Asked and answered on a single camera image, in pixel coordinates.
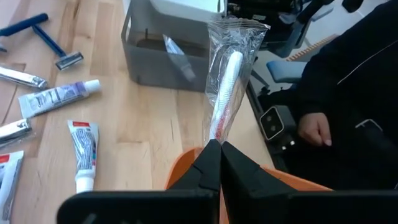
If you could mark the silver nail clipper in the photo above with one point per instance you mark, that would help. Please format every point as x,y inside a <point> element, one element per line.
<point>12,130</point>
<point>21,77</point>

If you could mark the purple-printed toothpaste tube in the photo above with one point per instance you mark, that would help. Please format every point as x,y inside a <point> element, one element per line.
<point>59,96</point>

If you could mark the white-rimmed depth camera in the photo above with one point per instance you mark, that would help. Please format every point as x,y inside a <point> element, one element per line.
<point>272,123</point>

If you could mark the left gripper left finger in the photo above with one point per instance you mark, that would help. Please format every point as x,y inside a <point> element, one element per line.
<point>205,174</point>

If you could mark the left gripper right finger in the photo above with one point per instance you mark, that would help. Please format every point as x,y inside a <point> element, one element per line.
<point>245,177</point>

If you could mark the red-ended toothpaste tube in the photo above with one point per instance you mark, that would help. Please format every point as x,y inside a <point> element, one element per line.
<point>9,183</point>
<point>84,149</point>

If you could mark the person's hand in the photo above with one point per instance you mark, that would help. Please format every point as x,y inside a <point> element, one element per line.
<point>314,129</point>

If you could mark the grey translucent plastic bin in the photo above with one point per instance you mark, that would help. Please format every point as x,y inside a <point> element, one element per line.
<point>161,68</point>

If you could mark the blue office chair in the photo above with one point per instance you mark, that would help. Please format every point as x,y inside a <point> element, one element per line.
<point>286,71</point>

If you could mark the white plastic bin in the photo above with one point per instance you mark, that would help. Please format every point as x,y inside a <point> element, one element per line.
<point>186,7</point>

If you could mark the orange plastic bin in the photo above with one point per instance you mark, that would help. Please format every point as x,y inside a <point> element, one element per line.
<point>183,165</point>

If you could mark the red toothbrush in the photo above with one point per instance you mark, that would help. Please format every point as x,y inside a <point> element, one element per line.
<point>230,77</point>

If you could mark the person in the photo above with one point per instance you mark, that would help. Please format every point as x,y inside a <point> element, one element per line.
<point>357,77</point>

